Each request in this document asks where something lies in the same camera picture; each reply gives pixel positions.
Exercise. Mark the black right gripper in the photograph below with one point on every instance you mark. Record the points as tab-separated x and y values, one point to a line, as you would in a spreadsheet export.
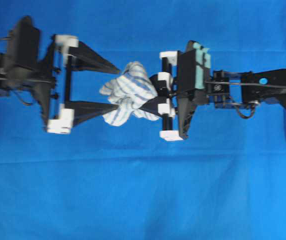
177	96

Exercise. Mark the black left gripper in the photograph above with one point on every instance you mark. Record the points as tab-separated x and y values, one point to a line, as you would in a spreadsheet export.
70	113

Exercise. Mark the white blue striped towel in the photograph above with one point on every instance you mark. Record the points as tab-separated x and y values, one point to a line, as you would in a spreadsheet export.
130	91

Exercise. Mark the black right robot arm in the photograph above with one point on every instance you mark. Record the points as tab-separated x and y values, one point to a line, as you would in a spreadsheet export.
246	90

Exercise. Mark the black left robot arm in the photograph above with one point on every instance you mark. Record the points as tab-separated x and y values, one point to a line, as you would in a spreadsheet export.
20	70

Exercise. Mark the blue table cloth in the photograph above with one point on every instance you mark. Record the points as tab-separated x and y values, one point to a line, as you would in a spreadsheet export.
227	181

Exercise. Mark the teal right wrist camera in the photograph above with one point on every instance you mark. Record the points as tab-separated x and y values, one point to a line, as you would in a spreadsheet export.
202	63

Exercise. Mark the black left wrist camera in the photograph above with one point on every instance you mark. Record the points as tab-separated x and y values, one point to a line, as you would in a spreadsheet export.
23	46

